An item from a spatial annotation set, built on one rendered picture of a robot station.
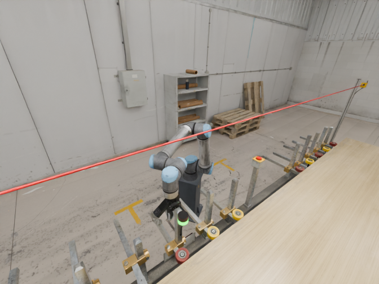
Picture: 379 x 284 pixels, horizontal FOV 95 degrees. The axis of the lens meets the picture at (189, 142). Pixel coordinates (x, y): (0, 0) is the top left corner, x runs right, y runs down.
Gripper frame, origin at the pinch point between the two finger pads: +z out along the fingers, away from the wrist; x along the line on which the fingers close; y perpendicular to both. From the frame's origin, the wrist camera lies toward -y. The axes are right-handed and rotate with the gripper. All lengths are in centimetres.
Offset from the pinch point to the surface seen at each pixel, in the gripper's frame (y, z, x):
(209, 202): 25.7, -7.5, -9.4
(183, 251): 0.1, 10.7, -16.6
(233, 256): 22.1, 11.2, -36.2
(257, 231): 48, 11, -35
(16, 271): -75, 5, 21
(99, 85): 24, -42, 260
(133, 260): -26.4, 4.2, -8.0
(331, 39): 789, -149, 204
